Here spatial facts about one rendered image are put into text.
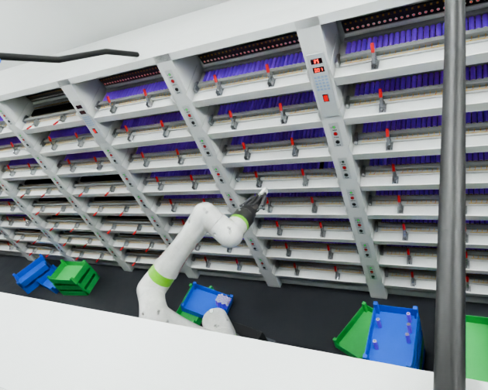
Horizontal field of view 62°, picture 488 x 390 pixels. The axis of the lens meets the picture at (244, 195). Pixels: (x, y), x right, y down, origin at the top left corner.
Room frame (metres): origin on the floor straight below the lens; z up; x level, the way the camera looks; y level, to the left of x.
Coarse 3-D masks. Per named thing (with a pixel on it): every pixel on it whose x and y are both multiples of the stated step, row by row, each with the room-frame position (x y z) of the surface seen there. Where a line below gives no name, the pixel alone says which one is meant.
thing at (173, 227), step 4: (168, 220) 2.38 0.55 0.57; (172, 220) 2.37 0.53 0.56; (176, 220) 2.35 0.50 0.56; (180, 220) 2.33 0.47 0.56; (184, 220) 2.31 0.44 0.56; (168, 224) 2.36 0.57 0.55; (172, 224) 2.36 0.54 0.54; (176, 224) 2.34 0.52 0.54; (180, 224) 2.31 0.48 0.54; (164, 228) 2.32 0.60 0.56; (168, 228) 2.35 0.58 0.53; (172, 228) 2.34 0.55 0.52; (176, 228) 2.32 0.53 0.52; (180, 228) 2.29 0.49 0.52; (168, 232) 2.33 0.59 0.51; (172, 232) 2.31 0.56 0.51; (176, 232) 2.29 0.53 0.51; (204, 236) 2.16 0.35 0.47; (208, 236) 2.14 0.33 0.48
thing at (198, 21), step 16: (240, 0) 2.29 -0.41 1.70; (256, 0) 2.12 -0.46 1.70; (272, 0) 1.98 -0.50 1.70; (288, 0) 1.85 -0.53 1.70; (304, 0) 1.74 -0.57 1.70; (192, 16) 2.43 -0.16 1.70; (208, 16) 2.25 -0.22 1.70; (224, 16) 2.10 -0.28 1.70; (240, 16) 1.96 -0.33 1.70; (128, 32) 2.84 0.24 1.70; (144, 32) 2.60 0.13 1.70; (160, 32) 2.39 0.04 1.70; (176, 32) 2.22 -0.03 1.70; (192, 32) 2.07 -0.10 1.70; (288, 32) 1.76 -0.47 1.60; (112, 48) 2.57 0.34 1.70; (128, 48) 2.38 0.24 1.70; (224, 48) 1.96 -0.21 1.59; (144, 80) 2.31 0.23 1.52
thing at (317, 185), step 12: (240, 168) 2.01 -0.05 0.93; (276, 180) 1.78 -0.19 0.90; (288, 180) 1.74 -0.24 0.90; (300, 180) 1.70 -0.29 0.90; (312, 180) 1.65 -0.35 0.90; (324, 180) 1.61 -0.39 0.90; (336, 180) 1.57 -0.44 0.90; (240, 192) 1.89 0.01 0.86; (252, 192) 1.85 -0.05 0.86; (276, 192) 1.76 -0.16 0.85; (288, 192) 1.72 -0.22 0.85; (300, 192) 1.68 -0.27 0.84
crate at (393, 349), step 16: (384, 320) 1.15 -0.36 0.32; (400, 320) 1.11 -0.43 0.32; (416, 320) 1.05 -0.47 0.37; (368, 336) 1.08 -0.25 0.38; (384, 336) 1.08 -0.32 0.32; (400, 336) 1.04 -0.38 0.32; (416, 336) 1.00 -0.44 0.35; (368, 352) 1.03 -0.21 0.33; (384, 352) 1.00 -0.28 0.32; (400, 352) 0.97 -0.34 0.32
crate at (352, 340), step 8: (360, 312) 1.45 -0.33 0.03; (368, 312) 1.44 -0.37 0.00; (352, 320) 1.41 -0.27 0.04; (360, 320) 1.42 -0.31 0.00; (368, 320) 1.39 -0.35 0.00; (344, 328) 1.38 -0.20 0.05; (352, 328) 1.39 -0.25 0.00; (360, 328) 1.37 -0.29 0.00; (368, 328) 1.35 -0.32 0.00; (344, 336) 1.37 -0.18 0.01; (352, 336) 1.35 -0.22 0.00; (360, 336) 1.33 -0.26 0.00; (336, 344) 1.32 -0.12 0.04; (344, 344) 1.32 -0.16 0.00; (352, 344) 1.30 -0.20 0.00; (360, 344) 1.28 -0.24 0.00; (344, 352) 1.28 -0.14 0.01; (352, 352) 1.26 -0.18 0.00; (360, 352) 1.24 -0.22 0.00
